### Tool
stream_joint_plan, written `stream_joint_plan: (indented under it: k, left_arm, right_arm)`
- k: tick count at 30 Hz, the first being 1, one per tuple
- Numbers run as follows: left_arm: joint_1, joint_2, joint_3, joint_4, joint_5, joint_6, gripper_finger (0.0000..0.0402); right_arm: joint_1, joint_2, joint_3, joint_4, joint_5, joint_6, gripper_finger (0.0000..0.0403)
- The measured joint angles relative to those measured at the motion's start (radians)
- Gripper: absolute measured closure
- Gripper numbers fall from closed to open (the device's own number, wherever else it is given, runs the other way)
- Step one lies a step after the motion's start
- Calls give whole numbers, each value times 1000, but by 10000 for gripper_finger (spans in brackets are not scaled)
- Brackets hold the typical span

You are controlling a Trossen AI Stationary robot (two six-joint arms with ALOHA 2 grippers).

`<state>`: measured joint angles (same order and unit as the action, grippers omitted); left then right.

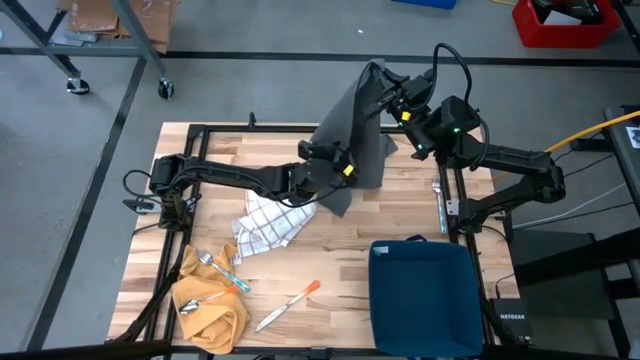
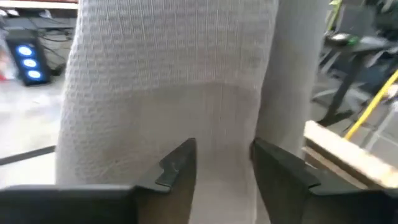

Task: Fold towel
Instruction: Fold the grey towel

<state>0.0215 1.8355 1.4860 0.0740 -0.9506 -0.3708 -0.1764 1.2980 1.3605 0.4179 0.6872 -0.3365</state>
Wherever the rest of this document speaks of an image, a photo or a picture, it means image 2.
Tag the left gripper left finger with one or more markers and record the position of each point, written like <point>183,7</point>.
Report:
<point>174,193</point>

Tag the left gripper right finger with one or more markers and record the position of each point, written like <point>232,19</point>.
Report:
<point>280,186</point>

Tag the computer tower with blue fans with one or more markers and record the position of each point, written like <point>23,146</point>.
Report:
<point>29,63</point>

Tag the black office desk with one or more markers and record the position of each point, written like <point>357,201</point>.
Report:
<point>367,46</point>

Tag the grey waffle towel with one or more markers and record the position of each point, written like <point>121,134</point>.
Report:
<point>171,77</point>

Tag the yellow stick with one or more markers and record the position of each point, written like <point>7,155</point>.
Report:
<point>371,105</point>

